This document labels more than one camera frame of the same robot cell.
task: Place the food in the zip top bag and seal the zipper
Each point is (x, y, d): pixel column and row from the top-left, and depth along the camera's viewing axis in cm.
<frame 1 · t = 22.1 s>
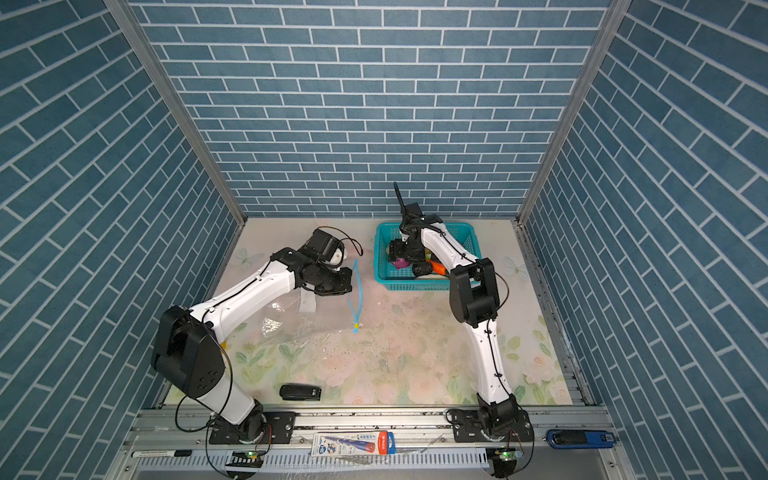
left hand: (354, 288, 85), fingers closed
right hand: (397, 255, 101), fingers open
clear zip top bag: (305, 324, 94), on the table
teal plastic basket: (404, 279, 106), on the table
purple toy onion: (400, 263, 99), point 9 cm above the table
black rectangular device: (300, 392, 78), point 4 cm above the table

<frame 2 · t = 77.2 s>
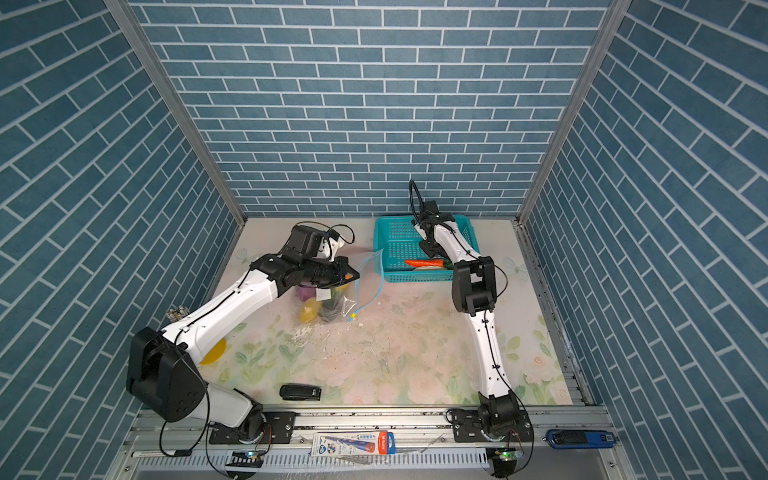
left hand: (360, 275, 79), fingers closed
right hand: (436, 242, 110), fingers open
purple toy onion: (305, 296, 88), point 11 cm above the table
yellow toy potato: (309, 310, 91), point 6 cm above the table
black toy avocado: (330, 309, 85), point 11 cm above the table
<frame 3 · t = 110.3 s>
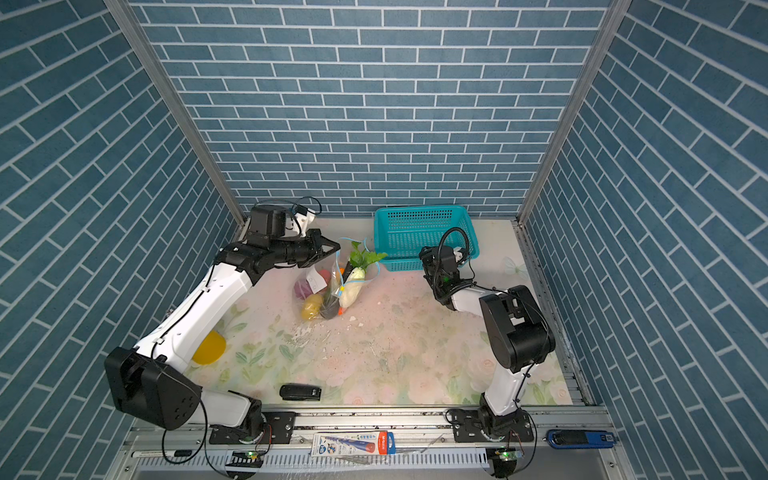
left hand: (340, 245, 75), fingers closed
right hand: (420, 248, 97), fingers open
white toy garlic: (352, 288, 86), point 15 cm above the table
green toy leaf: (363, 259, 86), point 20 cm above the table
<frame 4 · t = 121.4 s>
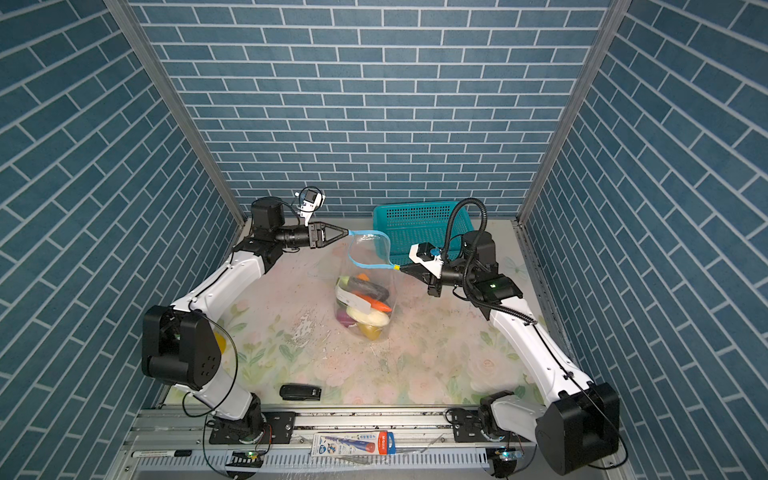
left hand: (344, 235, 77), fingers closed
right hand: (402, 262, 72), fingers closed
purple toy onion: (343, 317, 89), point 7 cm above the table
yellow toy potato: (371, 332, 87), point 6 cm above the table
orange toy carrot: (375, 304, 79), point 18 cm above the table
white toy garlic: (375, 317, 84), point 11 cm above the table
black toy eggplant: (363, 286, 88), point 14 cm above the table
